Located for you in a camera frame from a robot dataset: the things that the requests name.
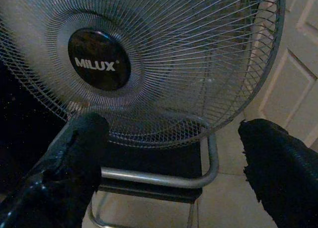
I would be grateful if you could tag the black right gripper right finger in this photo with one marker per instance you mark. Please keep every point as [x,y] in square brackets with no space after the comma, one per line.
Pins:
[280,175]

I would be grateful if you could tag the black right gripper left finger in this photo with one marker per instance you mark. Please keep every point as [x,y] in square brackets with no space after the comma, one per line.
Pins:
[62,175]

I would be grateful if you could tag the white panelled door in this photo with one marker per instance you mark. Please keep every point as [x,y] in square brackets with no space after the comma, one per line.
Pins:
[293,89]

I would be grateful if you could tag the metal tube frame black chair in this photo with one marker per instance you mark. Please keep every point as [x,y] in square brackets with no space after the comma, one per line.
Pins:
[154,178]

